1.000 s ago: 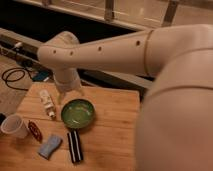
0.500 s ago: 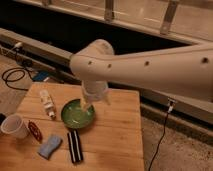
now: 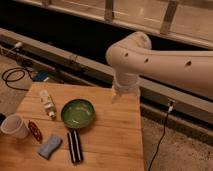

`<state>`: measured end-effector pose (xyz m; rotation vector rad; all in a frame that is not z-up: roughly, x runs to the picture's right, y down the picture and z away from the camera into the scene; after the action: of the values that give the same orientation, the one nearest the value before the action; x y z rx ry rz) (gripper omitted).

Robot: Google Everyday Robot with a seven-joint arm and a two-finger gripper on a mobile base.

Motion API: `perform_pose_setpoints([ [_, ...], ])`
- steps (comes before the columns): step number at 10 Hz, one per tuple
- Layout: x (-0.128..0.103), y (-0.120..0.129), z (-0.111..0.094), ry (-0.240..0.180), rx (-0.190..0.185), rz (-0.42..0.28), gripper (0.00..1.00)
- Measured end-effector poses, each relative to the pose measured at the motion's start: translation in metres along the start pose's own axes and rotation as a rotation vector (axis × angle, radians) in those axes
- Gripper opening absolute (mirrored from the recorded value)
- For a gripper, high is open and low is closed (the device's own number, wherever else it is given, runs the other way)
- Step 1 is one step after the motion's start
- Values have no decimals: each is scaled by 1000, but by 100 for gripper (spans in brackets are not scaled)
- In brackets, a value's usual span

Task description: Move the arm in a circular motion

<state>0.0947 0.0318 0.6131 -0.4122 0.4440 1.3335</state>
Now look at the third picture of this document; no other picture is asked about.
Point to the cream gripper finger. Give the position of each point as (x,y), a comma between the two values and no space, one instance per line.
(115,97)

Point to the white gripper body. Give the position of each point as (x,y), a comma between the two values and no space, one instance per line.
(125,83)

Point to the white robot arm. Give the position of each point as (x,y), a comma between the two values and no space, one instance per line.
(133,56)

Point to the green ceramic bowl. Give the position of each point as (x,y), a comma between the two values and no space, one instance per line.
(77,113)

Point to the black white striped block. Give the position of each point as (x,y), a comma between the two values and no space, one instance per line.
(75,147)

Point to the white tube bottle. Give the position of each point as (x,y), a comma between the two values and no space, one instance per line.
(48,103)

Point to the blue object on floor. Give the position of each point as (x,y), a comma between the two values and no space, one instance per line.
(40,76)

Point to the blue sponge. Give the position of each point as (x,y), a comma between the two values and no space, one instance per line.
(47,148)

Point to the white plastic cup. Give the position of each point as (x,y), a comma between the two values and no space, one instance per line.
(14,125)

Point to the white plug on rail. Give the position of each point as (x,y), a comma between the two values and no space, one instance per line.
(18,45)

